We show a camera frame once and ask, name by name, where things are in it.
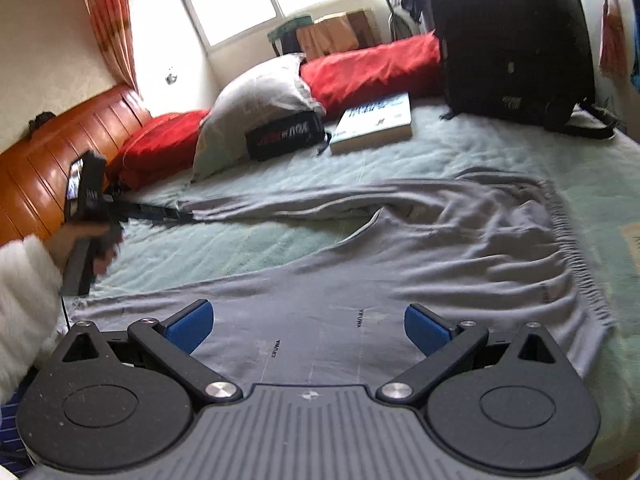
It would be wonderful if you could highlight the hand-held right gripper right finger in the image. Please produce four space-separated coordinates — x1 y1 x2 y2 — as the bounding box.
375 302 563 404

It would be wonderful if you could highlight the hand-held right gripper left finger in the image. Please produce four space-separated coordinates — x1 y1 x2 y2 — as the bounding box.
62 299 243 407

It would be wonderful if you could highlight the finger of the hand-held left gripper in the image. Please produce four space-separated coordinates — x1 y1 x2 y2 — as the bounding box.
107 186 196 224

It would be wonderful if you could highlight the person's left hand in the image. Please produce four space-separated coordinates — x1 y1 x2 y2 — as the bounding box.
47 222 123 277

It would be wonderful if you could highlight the wooden headboard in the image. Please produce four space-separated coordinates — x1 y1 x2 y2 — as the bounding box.
0 84 153 251

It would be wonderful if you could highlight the folded red blanket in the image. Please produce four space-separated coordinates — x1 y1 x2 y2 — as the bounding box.
105 109 211 191

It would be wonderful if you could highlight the grey pillow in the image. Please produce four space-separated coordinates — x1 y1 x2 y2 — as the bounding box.
191 52 326 183

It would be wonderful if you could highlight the black pouch with red print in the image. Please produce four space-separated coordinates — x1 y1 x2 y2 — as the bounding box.
245 112 332 162

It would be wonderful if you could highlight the orange patterned curtain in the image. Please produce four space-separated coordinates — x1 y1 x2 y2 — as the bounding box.
72 0 138 93

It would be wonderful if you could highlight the light green bed sheet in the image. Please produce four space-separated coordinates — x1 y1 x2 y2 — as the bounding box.
65 95 640 473

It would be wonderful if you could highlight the person's dark patterned clothing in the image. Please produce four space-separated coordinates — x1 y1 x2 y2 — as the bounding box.
0 390 32 477

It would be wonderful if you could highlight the white and blue book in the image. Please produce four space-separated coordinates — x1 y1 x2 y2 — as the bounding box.
329 91 413 156

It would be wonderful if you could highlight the green stool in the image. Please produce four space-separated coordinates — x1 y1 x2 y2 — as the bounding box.
267 14 313 56

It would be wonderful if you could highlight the long red quilt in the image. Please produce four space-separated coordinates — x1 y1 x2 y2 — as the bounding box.
300 31 443 116

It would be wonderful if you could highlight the brown cardboard box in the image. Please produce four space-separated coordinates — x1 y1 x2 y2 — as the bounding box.
297 10 383 61

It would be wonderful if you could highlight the black backpack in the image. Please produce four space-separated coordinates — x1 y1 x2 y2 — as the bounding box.
430 0 621 140

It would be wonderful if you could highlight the orange hanging cloth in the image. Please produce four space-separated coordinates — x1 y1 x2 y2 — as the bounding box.
597 0 640 82

